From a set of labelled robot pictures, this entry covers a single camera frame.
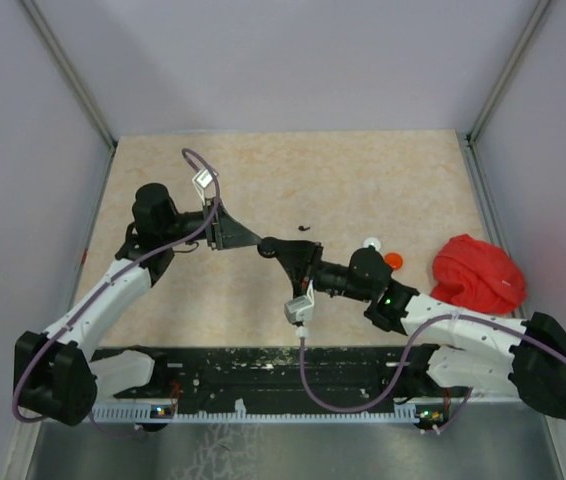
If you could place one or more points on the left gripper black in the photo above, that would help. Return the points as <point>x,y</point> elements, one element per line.
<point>229,233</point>

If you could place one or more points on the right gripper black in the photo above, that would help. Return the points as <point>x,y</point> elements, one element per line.
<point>299,258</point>

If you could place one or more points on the white earbud charging case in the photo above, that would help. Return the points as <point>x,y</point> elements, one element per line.
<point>372,242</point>

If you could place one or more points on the orange earbud charging case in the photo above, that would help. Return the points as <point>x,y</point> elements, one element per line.
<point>394,260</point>

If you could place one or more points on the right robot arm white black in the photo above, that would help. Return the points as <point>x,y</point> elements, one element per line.
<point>521,358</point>

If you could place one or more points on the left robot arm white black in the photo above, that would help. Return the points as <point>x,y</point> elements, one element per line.
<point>53,370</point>

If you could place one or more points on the red cloth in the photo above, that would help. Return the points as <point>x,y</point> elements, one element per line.
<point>477,275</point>

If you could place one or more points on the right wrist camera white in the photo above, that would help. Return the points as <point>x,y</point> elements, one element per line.
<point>299,311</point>

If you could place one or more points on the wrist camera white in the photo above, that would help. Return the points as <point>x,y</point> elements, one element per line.
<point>299,311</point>
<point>203,179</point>

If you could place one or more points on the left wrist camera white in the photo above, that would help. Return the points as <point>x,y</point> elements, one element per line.
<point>203,179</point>

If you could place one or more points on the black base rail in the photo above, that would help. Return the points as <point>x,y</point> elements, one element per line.
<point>269,380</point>

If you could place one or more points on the white cable duct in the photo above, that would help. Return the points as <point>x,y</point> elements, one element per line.
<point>161,413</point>

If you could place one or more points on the left aluminium frame post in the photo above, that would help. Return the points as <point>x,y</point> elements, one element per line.
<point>68,71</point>

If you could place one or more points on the aluminium frame post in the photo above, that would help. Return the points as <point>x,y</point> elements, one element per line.
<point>68,71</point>
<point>530,32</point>

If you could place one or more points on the right aluminium frame post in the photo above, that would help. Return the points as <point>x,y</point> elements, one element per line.
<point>530,32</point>

